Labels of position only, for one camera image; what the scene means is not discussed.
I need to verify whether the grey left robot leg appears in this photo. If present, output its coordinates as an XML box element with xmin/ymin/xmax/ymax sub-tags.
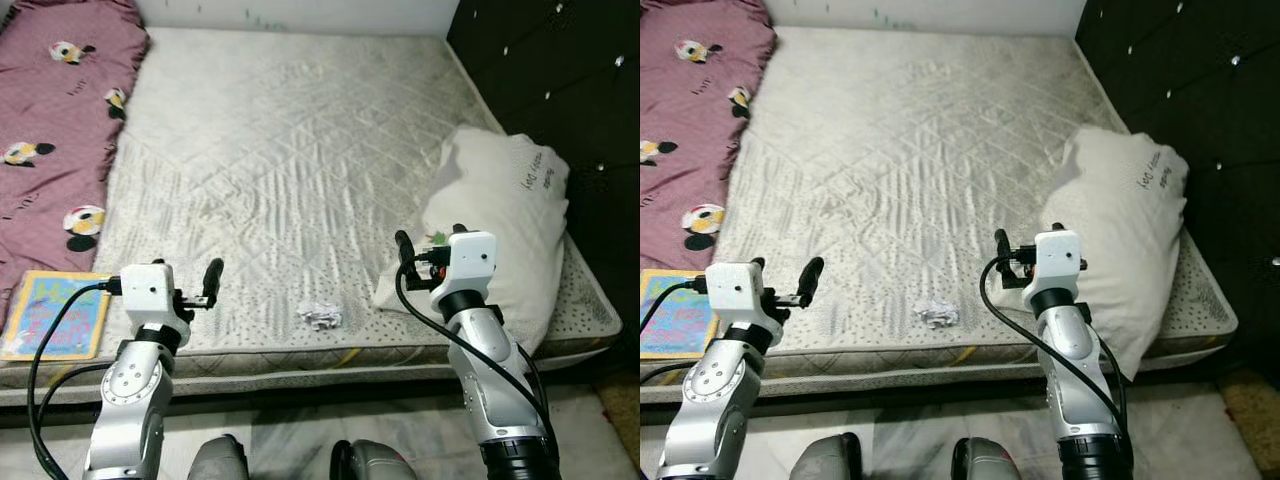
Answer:
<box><xmin>790</xmin><ymin>432</ymin><xmax>863</xmax><ymax>480</ymax></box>
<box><xmin>185</xmin><ymin>433</ymin><xmax>251</xmax><ymax>480</ymax></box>

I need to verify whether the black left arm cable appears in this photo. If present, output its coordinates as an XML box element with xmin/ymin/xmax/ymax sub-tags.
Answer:
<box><xmin>640</xmin><ymin>278</ymin><xmax>709</xmax><ymax>386</ymax></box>
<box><xmin>27</xmin><ymin>280</ymin><xmax>123</xmax><ymax>480</ymax></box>

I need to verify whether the white quilted mattress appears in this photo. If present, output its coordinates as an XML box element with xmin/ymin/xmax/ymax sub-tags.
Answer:
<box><xmin>640</xmin><ymin>25</ymin><xmax>1241</xmax><ymax>373</ymax></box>
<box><xmin>0</xmin><ymin>27</ymin><xmax>623</xmax><ymax>373</ymax></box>

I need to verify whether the white pillow with small print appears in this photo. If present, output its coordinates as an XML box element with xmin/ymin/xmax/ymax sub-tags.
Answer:
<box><xmin>372</xmin><ymin>125</ymin><xmax>571</xmax><ymax>357</ymax></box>
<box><xmin>1000</xmin><ymin>125</ymin><xmax>1191</xmax><ymax>383</ymax></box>

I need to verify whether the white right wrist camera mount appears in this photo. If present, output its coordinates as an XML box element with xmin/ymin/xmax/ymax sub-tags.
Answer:
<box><xmin>1033</xmin><ymin>228</ymin><xmax>1086</xmax><ymax>293</ymax></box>
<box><xmin>440</xmin><ymin>230</ymin><xmax>499</xmax><ymax>297</ymax></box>

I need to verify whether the pink cartoon print blanket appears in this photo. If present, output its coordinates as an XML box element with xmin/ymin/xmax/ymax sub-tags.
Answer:
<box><xmin>640</xmin><ymin>0</ymin><xmax>778</xmax><ymax>273</ymax></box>
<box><xmin>0</xmin><ymin>0</ymin><xmax>151</xmax><ymax>306</ymax></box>

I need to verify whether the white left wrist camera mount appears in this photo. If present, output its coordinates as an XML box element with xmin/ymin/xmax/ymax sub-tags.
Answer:
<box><xmin>118</xmin><ymin>263</ymin><xmax>191</xmax><ymax>326</ymax></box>
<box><xmin>705</xmin><ymin>261</ymin><xmax>776</xmax><ymax>326</ymax></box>

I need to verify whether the black tufted headboard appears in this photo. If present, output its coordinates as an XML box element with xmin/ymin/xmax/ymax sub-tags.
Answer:
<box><xmin>1075</xmin><ymin>0</ymin><xmax>1280</xmax><ymax>371</ymax></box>
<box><xmin>445</xmin><ymin>0</ymin><xmax>641</xmax><ymax>376</ymax></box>

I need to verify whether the grey robot leg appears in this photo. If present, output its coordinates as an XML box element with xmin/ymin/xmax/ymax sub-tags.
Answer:
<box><xmin>185</xmin><ymin>433</ymin><xmax>251</xmax><ymax>480</ymax></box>
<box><xmin>790</xmin><ymin>432</ymin><xmax>863</xmax><ymax>480</ymax></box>
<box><xmin>950</xmin><ymin>437</ymin><xmax>1031</xmax><ymax>480</ymax></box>
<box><xmin>330</xmin><ymin>438</ymin><xmax>421</xmax><ymax>480</ymax></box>

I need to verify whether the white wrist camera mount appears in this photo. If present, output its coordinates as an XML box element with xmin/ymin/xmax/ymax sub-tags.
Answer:
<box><xmin>705</xmin><ymin>261</ymin><xmax>776</xmax><ymax>326</ymax></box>
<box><xmin>440</xmin><ymin>230</ymin><xmax>499</xmax><ymax>297</ymax></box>
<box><xmin>118</xmin><ymin>263</ymin><xmax>191</xmax><ymax>326</ymax></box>
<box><xmin>1033</xmin><ymin>228</ymin><xmax>1086</xmax><ymax>293</ymax></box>

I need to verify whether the brown floor mat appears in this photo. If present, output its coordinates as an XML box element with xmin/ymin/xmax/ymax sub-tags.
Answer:
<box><xmin>1218</xmin><ymin>370</ymin><xmax>1280</xmax><ymax>446</ymax></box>
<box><xmin>597</xmin><ymin>380</ymin><xmax>641</xmax><ymax>466</ymax></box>

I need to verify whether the grey right robot leg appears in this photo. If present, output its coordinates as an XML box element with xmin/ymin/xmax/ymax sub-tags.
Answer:
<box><xmin>330</xmin><ymin>438</ymin><xmax>421</xmax><ymax>480</ymax></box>
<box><xmin>950</xmin><ymin>437</ymin><xmax>1031</xmax><ymax>480</ymax></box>

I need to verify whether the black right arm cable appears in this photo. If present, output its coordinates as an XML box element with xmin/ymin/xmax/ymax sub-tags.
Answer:
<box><xmin>980</xmin><ymin>252</ymin><xmax>1131</xmax><ymax>441</ymax></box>
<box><xmin>395</xmin><ymin>252</ymin><xmax>561</xmax><ymax>471</ymax></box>

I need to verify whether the white paper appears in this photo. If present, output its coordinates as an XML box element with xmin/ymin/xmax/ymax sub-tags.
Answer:
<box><xmin>298</xmin><ymin>303</ymin><xmax>343</xmax><ymax>332</ymax></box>
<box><xmin>915</xmin><ymin>300</ymin><xmax>961</xmax><ymax>329</ymax></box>

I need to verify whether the blue children's picture book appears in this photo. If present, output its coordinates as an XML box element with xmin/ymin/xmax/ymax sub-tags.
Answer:
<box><xmin>640</xmin><ymin>268</ymin><xmax>723</xmax><ymax>361</ymax></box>
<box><xmin>0</xmin><ymin>270</ymin><xmax>113</xmax><ymax>362</ymax></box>

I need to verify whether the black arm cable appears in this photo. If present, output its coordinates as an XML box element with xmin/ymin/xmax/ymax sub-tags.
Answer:
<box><xmin>395</xmin><ymin>252</ymin><xmax>561</xmax><ymax>471</ymax></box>
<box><xmin>640</xmin><ymin>278</ymin><xmax>709</xmax><ymax>386</ymax></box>
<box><xmin>27</xmin><ymin>280</ymin><xmax>123</xmax><ymax>480</ymax></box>
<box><xmin>980</xmin><ymin>252</ymin><xmax>1131</xmax><ymax>441</ymax></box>

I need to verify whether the grey bed base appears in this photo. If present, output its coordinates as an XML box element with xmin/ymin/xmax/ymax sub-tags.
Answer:
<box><xmin>0</xmin><ymin>335</ymin><xmax>623</xmax><ymax>406</ymax></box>
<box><xmin>640</xmin><ymin>335</ymin><xmax>1241</xmax><ymax>406</ymax></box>

